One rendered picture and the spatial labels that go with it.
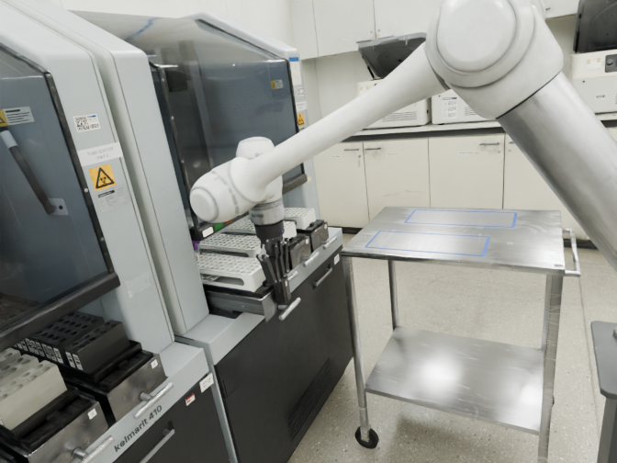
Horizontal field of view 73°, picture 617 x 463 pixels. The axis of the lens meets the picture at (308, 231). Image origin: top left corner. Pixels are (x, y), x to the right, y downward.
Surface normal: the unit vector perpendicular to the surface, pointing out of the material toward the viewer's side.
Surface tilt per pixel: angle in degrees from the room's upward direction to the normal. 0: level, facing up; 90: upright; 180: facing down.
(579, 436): 0
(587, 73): 59
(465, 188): 90
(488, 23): 85
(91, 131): 90
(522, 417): 0
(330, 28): 90
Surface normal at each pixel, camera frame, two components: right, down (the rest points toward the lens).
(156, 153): 0.87, 0.05
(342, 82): -0.47, 0.36
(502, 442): -0.13, -0.93
